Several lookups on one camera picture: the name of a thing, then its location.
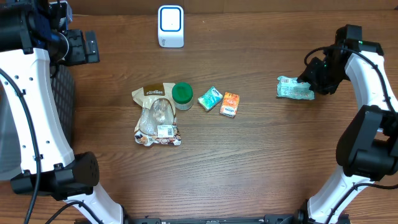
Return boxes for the grey plastic basket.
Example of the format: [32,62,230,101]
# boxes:
[1,65,75,180]

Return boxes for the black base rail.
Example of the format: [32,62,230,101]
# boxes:
[129,214,315,224]

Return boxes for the brown snack bag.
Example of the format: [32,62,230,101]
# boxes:
[132,83,182,146]

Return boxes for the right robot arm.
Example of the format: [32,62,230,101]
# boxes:
[284,24,397,223]

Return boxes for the green lid jar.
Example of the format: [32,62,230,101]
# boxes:
[172,82,193,111]

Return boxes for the small teal tissue pack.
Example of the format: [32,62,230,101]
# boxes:
[198,86,223,111]

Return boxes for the orange tissue pack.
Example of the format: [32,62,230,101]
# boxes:
[220,91,240,118]

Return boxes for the large teal wipes pack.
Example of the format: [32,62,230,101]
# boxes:
[277,76,315,100]

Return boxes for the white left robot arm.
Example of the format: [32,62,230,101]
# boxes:
[1,1,128,223]

